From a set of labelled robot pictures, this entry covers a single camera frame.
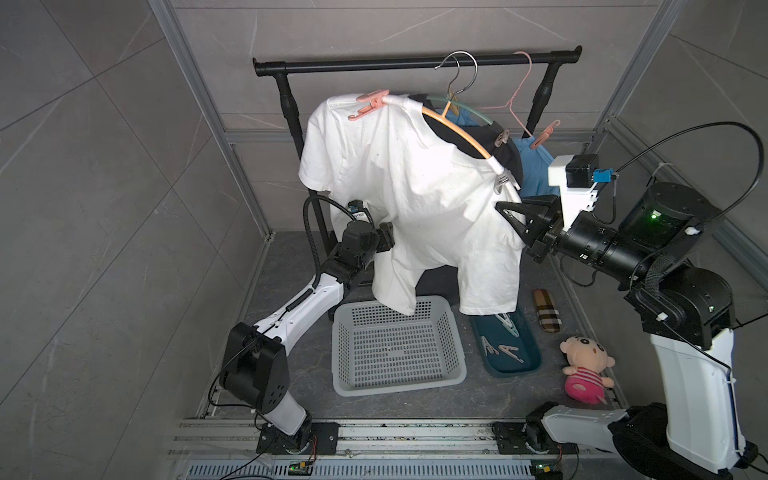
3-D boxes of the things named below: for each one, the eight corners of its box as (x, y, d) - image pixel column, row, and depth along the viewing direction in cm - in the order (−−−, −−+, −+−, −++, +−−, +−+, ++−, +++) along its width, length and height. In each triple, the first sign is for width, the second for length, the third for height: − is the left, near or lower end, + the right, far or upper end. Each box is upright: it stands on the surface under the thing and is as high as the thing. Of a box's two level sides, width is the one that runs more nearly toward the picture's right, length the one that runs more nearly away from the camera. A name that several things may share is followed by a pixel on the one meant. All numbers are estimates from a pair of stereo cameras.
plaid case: (542, 332, 94) (546, 328, 91) (529, 293, 103) (532, 289, 100) (561, 332, 94) (565, 328, 91) (546, 293, 103) (550, 289, 100)
